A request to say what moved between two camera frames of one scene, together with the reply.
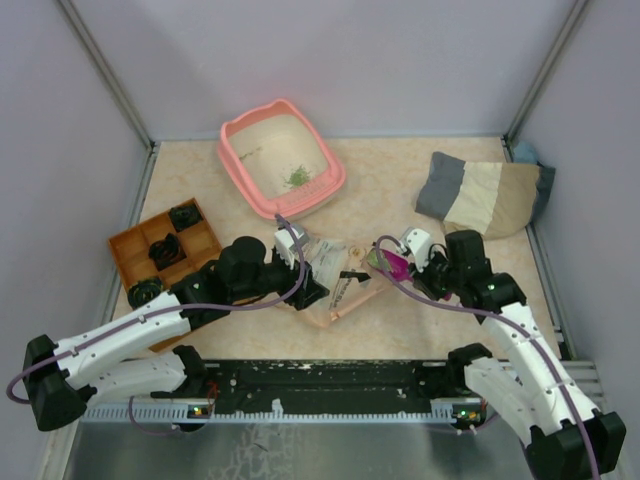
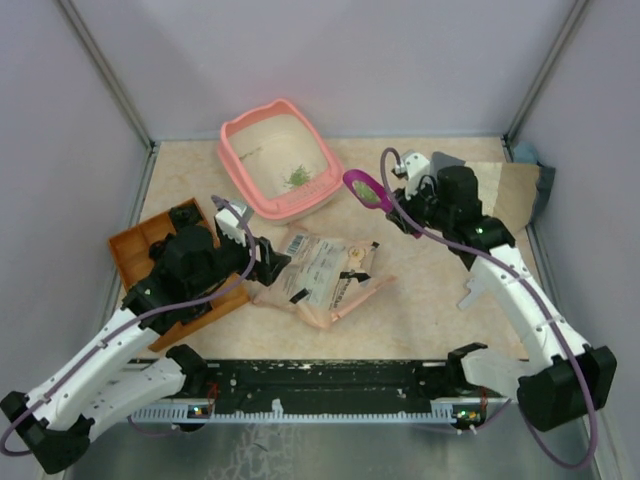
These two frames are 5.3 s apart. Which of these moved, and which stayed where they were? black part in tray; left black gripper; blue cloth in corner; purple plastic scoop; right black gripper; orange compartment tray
Moved: right black gripper; left black gripper; purple plastic scoop
Stayed: black part in tray; blue cloth in corner; orange compartment tray
